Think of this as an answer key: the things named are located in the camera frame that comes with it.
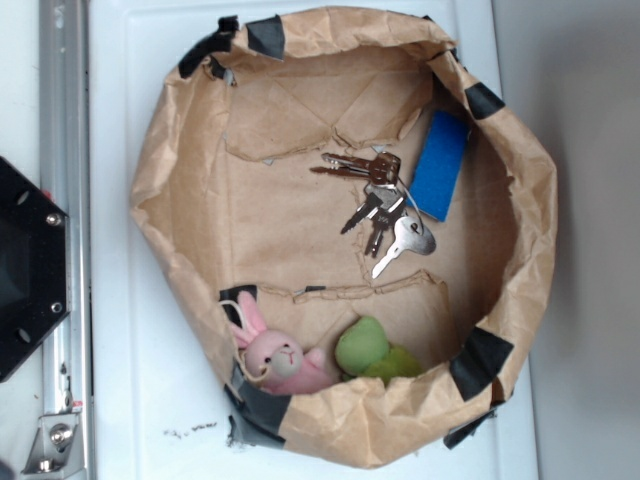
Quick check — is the blue sponge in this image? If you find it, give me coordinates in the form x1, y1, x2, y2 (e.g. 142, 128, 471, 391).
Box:
409, 110, 470, 222

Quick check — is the pink plush bunny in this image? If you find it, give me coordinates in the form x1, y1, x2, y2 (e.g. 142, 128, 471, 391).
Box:
220, 291, 336, 395

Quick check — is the metal corner bracket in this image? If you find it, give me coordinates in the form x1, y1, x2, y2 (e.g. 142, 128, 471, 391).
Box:
20, 413, 84, 479

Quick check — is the silver key bunch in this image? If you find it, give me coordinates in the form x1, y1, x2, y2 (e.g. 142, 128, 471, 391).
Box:
310, 151, 436, 279

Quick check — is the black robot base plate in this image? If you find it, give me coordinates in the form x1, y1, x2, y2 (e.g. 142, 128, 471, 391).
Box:
1, 159, 69, 382

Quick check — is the brown paper bag bin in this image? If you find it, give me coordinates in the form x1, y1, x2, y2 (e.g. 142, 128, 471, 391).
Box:
131, 7, 558, 468

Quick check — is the green plush toy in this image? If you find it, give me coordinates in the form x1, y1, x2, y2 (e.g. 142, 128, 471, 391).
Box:
334, 316, 424, 386

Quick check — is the aluminium extrusion rail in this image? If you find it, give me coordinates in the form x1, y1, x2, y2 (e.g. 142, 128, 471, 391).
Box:
38, 1, 96, 479

